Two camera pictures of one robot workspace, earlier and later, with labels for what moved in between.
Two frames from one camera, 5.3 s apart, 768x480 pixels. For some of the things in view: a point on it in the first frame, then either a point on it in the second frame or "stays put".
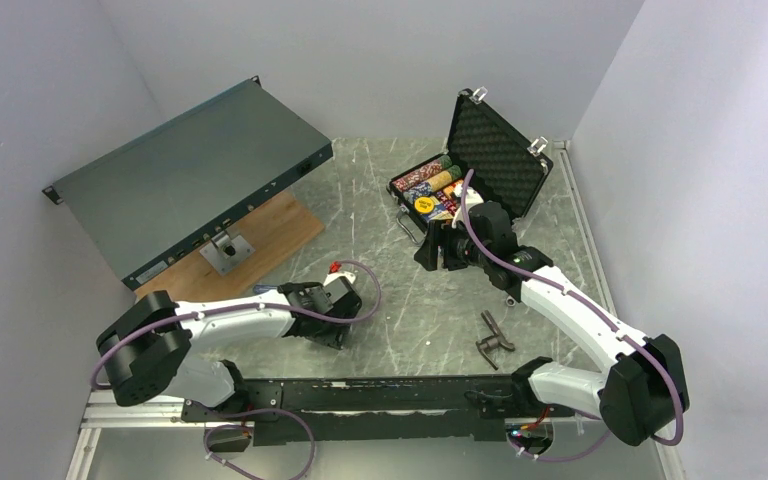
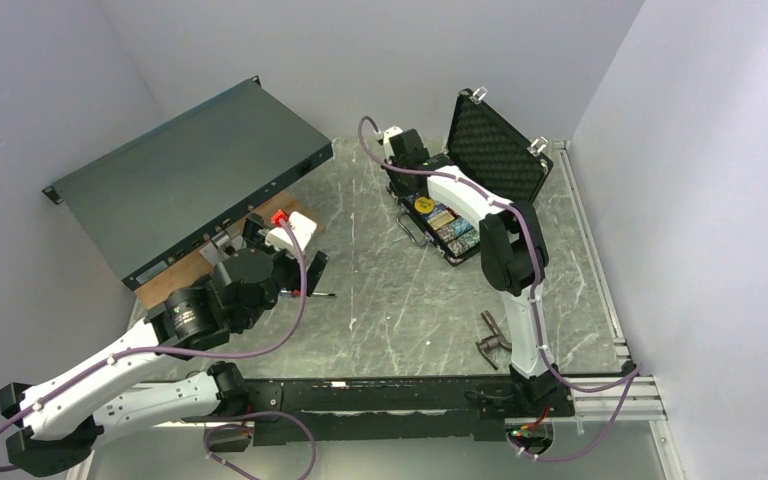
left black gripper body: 331,335 -> 292,272
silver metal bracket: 226,253 stays put
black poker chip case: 490,155 stays put
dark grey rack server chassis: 151,202 stays put
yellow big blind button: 424,204 stays put
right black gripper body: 461,250 -> 399,182
